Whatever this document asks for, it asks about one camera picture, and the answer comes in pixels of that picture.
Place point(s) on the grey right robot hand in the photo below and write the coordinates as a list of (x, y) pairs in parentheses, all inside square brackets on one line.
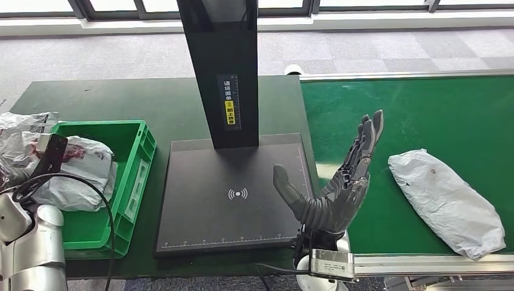
[(337, 205)]

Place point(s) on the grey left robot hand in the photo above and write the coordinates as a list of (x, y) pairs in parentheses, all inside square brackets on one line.
[(14, 176)]

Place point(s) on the white poly parcel red stripe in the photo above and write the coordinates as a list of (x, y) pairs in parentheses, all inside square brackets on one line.
[(86, 172)]

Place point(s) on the plain grey poly parcel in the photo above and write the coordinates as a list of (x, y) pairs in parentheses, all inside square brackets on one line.
[(445, 201)]

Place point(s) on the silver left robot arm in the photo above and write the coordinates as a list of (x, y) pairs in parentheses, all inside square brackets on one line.
[(36, 249)]

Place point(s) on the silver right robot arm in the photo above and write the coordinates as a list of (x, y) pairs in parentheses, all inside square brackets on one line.
[(319, 241)]

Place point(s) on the white poly parcel barcode label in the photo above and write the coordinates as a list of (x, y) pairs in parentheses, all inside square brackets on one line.
[(16, 132)]

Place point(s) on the black inbound scanner machine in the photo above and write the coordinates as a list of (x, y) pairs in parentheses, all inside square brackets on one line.
[(225, 192)]

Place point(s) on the green conveyor belt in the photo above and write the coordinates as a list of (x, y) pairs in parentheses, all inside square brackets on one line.
[(421, 112)]

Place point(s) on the white conveyor roller end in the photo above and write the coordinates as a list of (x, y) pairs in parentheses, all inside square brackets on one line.
[(294, 69)]

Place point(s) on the green plastic crate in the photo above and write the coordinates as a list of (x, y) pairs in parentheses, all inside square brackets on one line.
[(132, 176)]

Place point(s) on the yellow black scanner label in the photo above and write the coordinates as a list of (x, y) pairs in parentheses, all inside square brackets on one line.
[(229, 112)]

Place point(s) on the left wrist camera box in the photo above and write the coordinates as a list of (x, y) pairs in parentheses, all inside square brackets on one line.
[(50, 160)]

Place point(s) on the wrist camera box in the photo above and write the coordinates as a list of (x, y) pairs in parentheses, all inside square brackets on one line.
[(331, 265), (50, 160)]

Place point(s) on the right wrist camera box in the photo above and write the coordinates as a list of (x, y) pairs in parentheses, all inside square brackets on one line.
[(331, 265)]

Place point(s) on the aluminium conveyor frame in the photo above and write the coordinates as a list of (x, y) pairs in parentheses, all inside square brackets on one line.
[(441, 263)]

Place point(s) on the dark window frame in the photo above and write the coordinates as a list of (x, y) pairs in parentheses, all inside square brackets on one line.
[(82, 15)]

